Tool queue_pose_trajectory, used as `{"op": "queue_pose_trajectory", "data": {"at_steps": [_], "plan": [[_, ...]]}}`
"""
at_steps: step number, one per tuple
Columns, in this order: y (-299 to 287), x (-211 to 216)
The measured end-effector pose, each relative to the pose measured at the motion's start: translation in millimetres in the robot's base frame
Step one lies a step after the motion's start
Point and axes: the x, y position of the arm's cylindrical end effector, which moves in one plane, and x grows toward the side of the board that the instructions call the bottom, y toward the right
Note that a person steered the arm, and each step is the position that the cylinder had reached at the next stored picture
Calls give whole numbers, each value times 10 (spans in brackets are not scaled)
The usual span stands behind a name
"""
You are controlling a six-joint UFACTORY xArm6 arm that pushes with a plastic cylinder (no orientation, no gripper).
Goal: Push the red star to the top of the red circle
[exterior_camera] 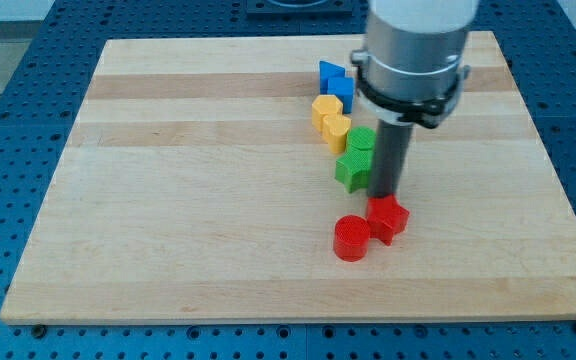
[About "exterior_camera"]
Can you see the yellow heart block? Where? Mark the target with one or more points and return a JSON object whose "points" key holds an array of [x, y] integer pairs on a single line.
{"points": [[335, 129]]}

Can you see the green cylinder block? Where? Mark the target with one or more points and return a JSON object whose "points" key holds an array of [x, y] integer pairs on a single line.
{"points": [[361, 138]]}

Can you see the blue rounded block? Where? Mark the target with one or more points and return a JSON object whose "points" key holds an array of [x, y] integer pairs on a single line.
{"points": [[343, 88]]}

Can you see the red cylinder block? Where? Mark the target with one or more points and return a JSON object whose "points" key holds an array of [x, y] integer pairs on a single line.
{"points": [[351, 237]]}

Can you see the red star block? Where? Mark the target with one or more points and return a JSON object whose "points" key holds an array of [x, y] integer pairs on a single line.
{"points": [[386, 218]]}

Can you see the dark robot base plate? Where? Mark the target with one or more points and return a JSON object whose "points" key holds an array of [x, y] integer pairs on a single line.
{"points": [[298, 7]]}

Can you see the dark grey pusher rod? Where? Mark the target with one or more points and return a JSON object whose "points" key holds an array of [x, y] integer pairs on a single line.
{"points": [[390, 150]]}

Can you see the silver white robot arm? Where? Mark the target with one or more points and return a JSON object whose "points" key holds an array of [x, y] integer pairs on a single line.
{"points": [[409, 73]]}

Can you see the light wooden board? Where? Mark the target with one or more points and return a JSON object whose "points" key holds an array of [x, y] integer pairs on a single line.
{"points": [[194, 189]]}

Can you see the green star block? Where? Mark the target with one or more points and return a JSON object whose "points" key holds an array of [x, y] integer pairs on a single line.
{"points": [[353, 169]]}

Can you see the blue triangle block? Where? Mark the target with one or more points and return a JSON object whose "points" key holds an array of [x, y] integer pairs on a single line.
{"points": [[328, 70]]}

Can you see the yellow hexagon block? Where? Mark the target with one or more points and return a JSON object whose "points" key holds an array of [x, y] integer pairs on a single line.
{"points": [[322, 106]]}

